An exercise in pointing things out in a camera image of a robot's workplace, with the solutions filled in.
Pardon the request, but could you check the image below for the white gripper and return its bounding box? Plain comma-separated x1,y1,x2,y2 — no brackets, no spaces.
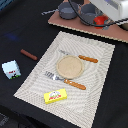
89,0,128,21

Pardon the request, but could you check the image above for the white milk carton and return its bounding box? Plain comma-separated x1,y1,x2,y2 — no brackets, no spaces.
2,60,21,79

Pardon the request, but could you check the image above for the red tomato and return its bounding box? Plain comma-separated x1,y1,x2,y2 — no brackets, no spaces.
93,15,108,29

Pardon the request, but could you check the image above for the grey two-handled pot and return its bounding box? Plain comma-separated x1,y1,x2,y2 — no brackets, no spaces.
80,3,101,25

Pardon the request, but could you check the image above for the brown sausage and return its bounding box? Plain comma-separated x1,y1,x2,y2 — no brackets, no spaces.
20,49,38,61

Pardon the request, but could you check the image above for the beige bowl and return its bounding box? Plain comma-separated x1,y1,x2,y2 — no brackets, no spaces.
122,23,128,31

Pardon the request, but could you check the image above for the beige round plate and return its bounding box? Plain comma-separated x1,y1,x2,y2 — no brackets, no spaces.
56,55,84,79

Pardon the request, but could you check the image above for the white woven placemat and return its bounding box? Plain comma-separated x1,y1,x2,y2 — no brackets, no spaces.
14,32,115,128

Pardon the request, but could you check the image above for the yellow butter box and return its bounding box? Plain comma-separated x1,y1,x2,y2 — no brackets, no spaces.
44,89,67,104

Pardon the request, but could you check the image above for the grey saucepan with handle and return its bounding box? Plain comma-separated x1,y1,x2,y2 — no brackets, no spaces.
41,1,80,20

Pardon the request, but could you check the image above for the knife with wooden handle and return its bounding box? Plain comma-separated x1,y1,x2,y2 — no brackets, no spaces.
59,50,98,63

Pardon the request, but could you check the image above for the fork with wooden handle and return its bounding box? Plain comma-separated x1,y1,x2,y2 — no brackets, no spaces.
45,71,86,90

